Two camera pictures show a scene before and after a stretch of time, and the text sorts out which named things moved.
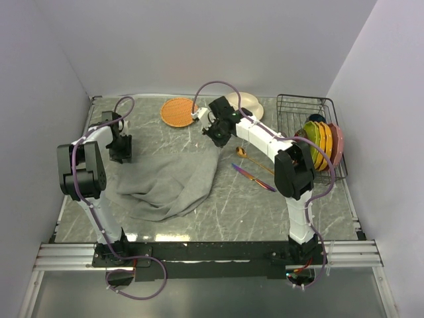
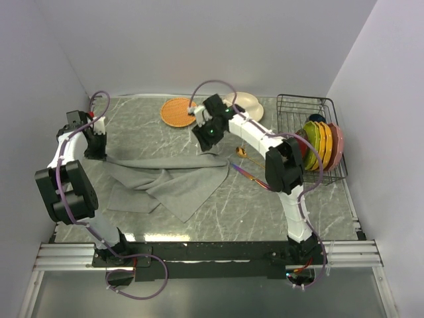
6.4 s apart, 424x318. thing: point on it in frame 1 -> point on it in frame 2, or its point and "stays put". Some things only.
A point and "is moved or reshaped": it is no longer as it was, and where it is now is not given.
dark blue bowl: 317,118 stays put
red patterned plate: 301,133 stays put
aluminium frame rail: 79,256 stays put
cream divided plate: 248,101 stays put
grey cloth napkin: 159,187 is moved or reshaped
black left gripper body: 120,148 -> 97,147
